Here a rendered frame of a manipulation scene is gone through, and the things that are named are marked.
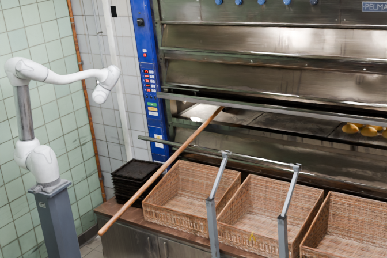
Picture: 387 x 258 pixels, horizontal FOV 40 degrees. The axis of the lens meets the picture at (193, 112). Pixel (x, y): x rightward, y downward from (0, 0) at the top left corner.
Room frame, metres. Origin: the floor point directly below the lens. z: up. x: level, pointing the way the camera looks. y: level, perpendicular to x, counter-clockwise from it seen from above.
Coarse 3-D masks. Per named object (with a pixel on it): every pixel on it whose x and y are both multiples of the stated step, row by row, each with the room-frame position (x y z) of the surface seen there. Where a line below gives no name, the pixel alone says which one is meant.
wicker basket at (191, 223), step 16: (176, 176) 3.62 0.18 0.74; (192, 176) 3.56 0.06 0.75; (208, 176) 3.49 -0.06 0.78; (224, 176) 3.41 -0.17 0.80; (240, 176) 3.34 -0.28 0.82; (160, 192) 3.46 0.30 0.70; (176, 192) 3.60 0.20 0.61; (192, 192) 3.53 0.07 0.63; (208, 192) 3.45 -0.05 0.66; (224, 192) 3.38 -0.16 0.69; (144, 208) 3.29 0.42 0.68; (160, 208) 3.20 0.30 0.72; (176, 208) 3.39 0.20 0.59; (192, 208) 3.38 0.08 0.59; (160, 224) 3.21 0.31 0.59; (176, 224) 3.13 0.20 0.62; (192, 224) 3.05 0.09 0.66
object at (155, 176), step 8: (216, 112) 3.48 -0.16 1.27; (208, 120) 3.39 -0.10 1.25; (200, 128) 3.30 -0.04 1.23; (192, 136) 3.22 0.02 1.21; (184, 144) 3.14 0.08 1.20; (176, 152) 3.07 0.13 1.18; (168, 160) 2.99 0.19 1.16; (160, 168) 2.92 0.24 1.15; (152, 176) 2.85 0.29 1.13; (144, 184) 2.79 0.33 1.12; (136, 192) 2.72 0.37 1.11; (128, 200) 2.66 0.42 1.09; (120, 208) 2.60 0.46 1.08; (120, 216) 2.57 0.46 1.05; (112, 224) 2.51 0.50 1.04; (104, 232) 2.45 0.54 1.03
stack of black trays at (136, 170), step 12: (120, 168) 3.66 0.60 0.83; (132, 168) 3.66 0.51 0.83; (144, 168) 3.64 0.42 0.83; (156, 168) 3.60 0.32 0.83; (120, 180) 3.54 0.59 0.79; (132, 180) 3.48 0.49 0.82; (144, 180) 3.48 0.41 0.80; (156, 180) 3.58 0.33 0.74; (120, 192) 3.56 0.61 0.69; (132, 192) 3.50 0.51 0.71; (144, 192) 3.45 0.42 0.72; (132, 204) 3.50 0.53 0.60
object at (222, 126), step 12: (180, 120) 3.67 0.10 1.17; (192, 120) 3.61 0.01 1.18; (204, 120) 3.58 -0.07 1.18; (240, 132) 3.36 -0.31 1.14; (252, 132) 3.31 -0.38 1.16; (264, 132) 3.25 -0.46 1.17; (276, 132) 3.21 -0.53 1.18; (288, 132) 3.19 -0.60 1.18; (312, 144) 3.05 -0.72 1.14; (324, 144) 3.00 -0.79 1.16; (336, 144) 2.95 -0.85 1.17; (348, 144) 2.91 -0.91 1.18; (360, 144) 2.89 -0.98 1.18; (372, 144) 2.87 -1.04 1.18
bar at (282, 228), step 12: (168, 144) 3.27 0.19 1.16; (180, 144) 3.21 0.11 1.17; (228, 156) 2.99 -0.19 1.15; (240, 156) 2.93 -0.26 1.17; (252, 156) 2.90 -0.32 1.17; (300, 168) 2.71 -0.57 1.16; (216, 180) 2.91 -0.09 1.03; (288, 192) 2.64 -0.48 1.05; (288, 204) 2.59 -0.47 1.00; (216, 228) 2.83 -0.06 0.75; (216, 240) 2.82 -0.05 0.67; (216, 252) 2.81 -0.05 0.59; (288, 252) 2.55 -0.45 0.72
